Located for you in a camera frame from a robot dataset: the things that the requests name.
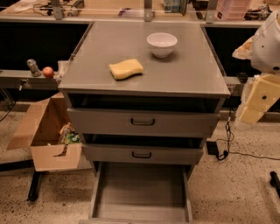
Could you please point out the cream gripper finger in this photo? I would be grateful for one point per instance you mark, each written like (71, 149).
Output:
(258, 96)

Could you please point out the yellow sponge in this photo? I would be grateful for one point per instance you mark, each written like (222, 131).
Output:
(125, 69)

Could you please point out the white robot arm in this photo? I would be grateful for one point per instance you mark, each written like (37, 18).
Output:
(263, 51)

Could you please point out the grey metal drawer cabinet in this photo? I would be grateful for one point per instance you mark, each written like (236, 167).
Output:
(188, 80)

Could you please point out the top grey drawer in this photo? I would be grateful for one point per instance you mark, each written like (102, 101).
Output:
(142, 123)

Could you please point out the bottom grey open drawer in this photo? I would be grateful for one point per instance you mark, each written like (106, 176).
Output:
(127, 193)

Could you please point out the middle grey drawer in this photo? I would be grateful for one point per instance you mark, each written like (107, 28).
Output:
(141, 154)

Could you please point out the black remote on shelf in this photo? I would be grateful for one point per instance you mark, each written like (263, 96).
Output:
(242, 77)

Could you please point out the black power adapter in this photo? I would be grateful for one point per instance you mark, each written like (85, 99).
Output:
(212, 148)

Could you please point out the pink plastic bin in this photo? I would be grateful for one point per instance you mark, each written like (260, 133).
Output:
(232, 9)

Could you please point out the white ceramic bowl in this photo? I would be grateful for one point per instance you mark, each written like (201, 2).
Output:
(161, 44)

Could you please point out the green snack packet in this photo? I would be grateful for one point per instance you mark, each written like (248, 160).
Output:
(67, 135)

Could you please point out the red apple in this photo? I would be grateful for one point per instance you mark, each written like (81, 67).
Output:
(48, 72)

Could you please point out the small grey figurine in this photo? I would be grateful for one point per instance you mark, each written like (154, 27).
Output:
(32, 64)

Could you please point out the open cardboard box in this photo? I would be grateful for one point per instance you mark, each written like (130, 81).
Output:
(39, 131)

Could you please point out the grey side shelf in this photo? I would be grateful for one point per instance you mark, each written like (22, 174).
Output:
(23, 79)

